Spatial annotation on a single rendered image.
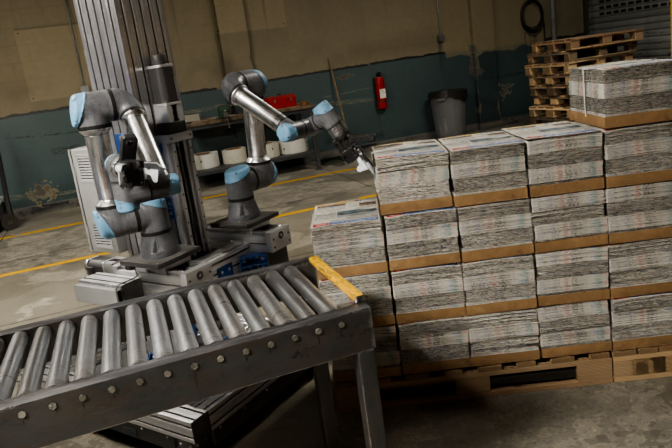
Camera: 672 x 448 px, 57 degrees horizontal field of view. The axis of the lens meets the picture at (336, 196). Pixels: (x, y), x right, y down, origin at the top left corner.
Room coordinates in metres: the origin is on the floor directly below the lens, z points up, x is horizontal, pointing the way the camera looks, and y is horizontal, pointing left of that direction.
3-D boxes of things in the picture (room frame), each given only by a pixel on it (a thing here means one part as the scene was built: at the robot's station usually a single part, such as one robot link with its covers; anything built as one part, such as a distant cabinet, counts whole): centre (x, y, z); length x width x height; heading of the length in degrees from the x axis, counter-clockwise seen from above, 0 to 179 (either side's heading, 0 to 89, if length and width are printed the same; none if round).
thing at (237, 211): (2.71, 0.42, 0.87); 0.15 x 0.15 x 0.10
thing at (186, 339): (1.66, 0.49, 0.77); 0.47 x 0.05 x 0.05; 18
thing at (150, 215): (2.30, 0.71, 0.98); 0.13 x 0.12 x 0.14; 120
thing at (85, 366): (1.58, 0.74, 0.77); 0.47 x 0.05 x 0.05; 18
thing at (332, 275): (1.79, 0.04, 0.81); 0.43 x 0.03 x 0.02; 18
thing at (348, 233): (2.51, -0.47, 0.42); 1.17 x 0.39 x 0.83; 87
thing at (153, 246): (2.30, 0.71, 0.87); 0.15 x 0.15 x 0.10
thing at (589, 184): (2.49, -0.90, 0.86); 0.38 x 0.29 x 0.04; 179
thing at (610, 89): (2.47, -1.19, 0.65); 0.39 x 0.30 x 1.29; 177
